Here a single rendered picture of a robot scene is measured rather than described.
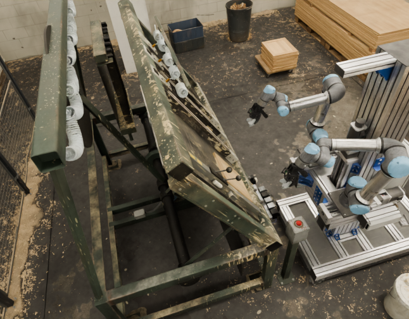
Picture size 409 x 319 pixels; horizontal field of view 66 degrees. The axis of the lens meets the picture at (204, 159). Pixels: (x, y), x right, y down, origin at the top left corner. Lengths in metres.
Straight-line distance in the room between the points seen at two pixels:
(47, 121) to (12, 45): 6.12
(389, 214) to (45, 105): 2.31
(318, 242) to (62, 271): 2.53
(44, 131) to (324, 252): 2.59
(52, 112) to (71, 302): 2.33
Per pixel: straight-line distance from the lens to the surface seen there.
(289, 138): 4.41
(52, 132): 1.40
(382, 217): 2.64
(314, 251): 3.21
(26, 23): 7.31
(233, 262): 2.46
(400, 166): 2.01
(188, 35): 6.32
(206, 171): 1.91
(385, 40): 5.48
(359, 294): 3.38
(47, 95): 1.63
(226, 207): 1.82
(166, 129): 1.61
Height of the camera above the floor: 3.00
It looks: 47 degrees down
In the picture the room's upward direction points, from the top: 6 degrees counter-clockwise
